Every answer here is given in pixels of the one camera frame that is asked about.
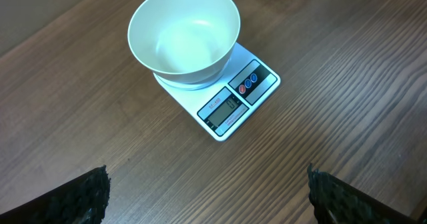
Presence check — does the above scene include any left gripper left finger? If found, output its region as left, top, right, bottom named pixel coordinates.
left=1, top=166, right=111, bottom=224

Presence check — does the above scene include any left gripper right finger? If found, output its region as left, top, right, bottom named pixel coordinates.
left=307, top=165, right=420, bottom=224

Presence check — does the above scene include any white digital kitchen scale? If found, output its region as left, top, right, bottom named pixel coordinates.
left=154, top=43, right=281, bottom=141

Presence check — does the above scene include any white bowl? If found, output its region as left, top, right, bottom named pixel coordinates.
left=127, top=0, right=241, bottom=83

